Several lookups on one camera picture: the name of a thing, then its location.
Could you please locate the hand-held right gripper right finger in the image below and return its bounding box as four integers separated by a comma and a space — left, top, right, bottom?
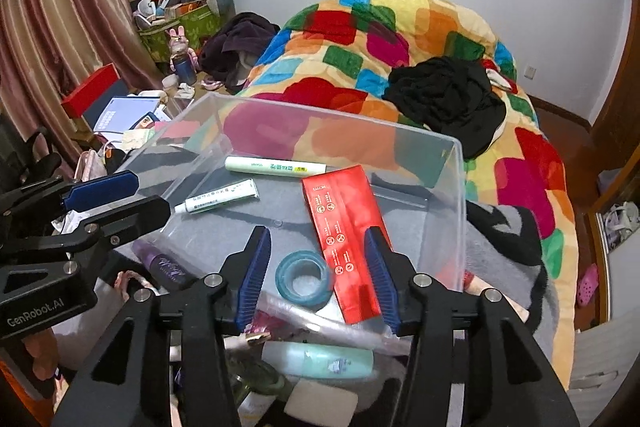
364, 227, 581, 427

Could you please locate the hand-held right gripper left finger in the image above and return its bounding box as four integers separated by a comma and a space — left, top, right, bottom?
52, 226, 273, 427

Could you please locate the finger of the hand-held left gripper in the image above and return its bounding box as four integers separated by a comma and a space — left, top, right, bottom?
0, 171, 140, 238
0, 196, 171, 267

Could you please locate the blue tape roll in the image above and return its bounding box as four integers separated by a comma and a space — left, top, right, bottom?
275, 250, 333, 308

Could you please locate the red cardboard box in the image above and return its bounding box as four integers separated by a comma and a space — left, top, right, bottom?
301, 165, 396, 325

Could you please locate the mint green bottle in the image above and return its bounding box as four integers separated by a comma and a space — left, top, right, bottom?
260, 341, 375, 380

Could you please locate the clear plastic storage container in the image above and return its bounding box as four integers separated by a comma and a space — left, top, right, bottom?
107, 93, 469, 358

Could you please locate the cream block with black dots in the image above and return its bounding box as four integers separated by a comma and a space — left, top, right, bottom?
284, 379, 360, 420

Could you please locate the person's left hand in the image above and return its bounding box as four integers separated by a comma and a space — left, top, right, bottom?
22, 332, 58, 383

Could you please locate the pink pouch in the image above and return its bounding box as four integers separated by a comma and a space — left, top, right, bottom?
75, 151, 108, 180

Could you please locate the pink foil packet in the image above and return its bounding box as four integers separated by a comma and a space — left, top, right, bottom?
247, 309, 286, 343

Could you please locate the purple spray bottle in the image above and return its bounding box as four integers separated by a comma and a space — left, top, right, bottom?
132, 239, 198, 290

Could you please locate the small doll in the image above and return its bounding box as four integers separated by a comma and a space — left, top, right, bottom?
116, 271, 151, 303

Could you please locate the blue notebook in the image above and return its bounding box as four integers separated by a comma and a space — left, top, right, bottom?
92, 97, 161, 134

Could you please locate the white ointment tube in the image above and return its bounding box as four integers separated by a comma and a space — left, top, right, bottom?
174, 178, 261, 214

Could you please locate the long red box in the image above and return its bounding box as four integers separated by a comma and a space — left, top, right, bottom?
61, 63, 121, 120

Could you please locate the green and white tube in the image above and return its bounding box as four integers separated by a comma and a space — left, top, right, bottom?
224, 156, 328, 176

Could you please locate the dark blue bottle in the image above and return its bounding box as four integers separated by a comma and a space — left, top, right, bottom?
172, 52, 200, 84

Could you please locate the striped pink curtain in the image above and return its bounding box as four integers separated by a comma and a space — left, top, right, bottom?
0, 0, 166, 168

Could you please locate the black clothing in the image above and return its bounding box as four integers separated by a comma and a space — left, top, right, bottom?
382, 56, 508, 159

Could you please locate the green storage box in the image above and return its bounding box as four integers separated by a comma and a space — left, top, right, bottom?
136, 2, 223, 62

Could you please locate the dark purple clothing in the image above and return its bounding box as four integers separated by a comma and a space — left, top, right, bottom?
199, 12, 282, 88

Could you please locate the pink clog shoe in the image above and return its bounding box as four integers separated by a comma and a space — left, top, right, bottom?
577, 263, 599, 307

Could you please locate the colourful patchwork blanket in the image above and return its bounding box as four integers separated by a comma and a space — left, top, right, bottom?
222, 0, 581, 388

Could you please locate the white cabinet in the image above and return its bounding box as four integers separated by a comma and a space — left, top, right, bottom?
570, 317, 631, 390

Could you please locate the white sneaker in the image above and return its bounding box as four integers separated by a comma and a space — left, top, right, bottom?
602, 202, 640, 248

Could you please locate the wooden wardrobe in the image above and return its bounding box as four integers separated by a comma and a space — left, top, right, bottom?
587, 0, 640, 328

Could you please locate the black plastic frame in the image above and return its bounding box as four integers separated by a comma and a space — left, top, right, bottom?
0, 117, 62, 188

